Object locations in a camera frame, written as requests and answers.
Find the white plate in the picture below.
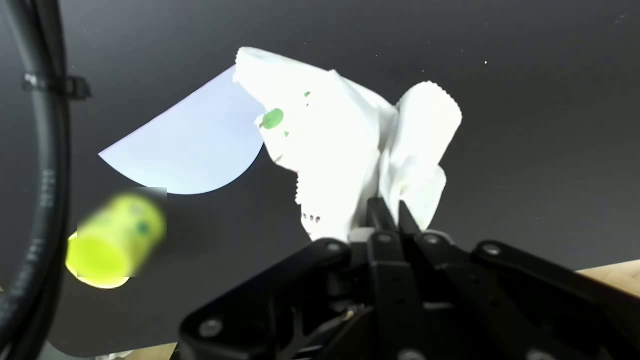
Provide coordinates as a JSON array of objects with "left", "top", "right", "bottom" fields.
[{"left": 96, "top": 65, "right": 268, "bottom": 198}]

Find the white cloth towel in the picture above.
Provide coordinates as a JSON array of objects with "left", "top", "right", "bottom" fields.
[{"left": 229, "top": 44, "right": 465, "bottom": 247}]

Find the thick black cable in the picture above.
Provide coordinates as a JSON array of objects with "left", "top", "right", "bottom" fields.
[{"left": 0, "top": 0, "right": 91, "bottom": 360}]

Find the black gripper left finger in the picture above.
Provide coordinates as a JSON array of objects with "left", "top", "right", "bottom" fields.
[{"left": 176, "top": 196, "right": 417, "bottom": 360}]

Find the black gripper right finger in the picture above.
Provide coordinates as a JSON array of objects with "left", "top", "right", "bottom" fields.
[{"left": 395, "top": 198, "right": 640, "bottom": 360}]

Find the yellow-green printed mug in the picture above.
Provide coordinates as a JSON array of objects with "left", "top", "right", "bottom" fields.
[{"left": 64, "top": 195, "right": 165, "bottom": 291}]

